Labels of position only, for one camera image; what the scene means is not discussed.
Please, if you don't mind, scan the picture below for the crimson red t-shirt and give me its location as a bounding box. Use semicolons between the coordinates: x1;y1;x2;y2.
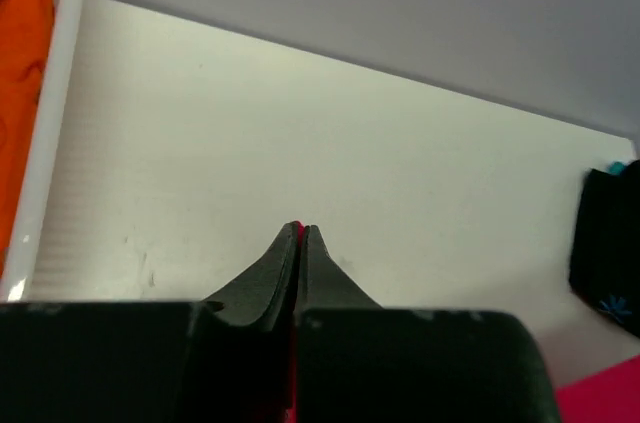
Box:
284;220;640;423

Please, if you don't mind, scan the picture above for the crumpled orange t-shirt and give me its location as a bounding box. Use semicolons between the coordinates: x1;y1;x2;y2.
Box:
1;0;55;266

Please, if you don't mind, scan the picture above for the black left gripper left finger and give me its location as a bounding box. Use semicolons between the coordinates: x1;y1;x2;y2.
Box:
1;222;303;422

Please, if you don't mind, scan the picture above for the white plastic basket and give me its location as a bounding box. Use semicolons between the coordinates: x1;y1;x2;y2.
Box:
1;0;83;302

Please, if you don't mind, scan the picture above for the folded black t-shirt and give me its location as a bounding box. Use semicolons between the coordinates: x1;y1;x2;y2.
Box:
568;160;639;336

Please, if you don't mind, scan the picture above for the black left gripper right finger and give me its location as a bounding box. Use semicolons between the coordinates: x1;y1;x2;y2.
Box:
294;224;564;423

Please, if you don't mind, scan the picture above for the folded teal t-shirt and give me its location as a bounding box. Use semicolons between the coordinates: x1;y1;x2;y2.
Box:
607;161;627;176

